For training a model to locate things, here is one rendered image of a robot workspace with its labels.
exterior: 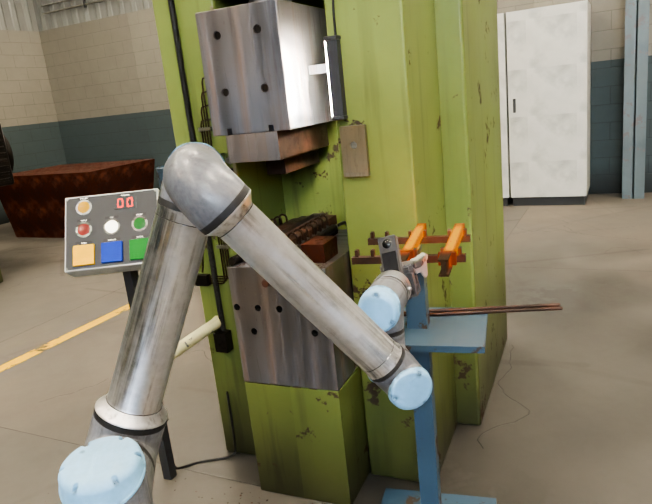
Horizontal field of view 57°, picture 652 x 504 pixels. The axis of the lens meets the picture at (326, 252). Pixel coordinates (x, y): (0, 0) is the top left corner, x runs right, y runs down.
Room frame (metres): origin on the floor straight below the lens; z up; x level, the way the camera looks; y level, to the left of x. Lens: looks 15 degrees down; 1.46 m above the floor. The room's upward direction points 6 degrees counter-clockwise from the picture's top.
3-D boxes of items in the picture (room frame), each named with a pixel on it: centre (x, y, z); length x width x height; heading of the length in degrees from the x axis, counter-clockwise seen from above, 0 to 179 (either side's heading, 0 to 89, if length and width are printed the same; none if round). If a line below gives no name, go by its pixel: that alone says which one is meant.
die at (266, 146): (2.24, 0.12, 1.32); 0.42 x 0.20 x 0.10; 156
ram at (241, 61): (2.22, 0.08, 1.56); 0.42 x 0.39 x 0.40; 156
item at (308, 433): (2.23, 0.07, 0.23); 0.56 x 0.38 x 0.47; 156
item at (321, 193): (2.51, -0.05, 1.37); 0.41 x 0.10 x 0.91; 66
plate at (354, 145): (2.04, -0.13, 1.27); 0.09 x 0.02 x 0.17; 66
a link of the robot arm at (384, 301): (1.25, -0.11, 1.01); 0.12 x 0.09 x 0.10; 160
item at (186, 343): (2.11, 0.56, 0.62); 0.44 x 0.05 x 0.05; 156
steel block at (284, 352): (2.23, 0.07, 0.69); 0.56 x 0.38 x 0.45; 156
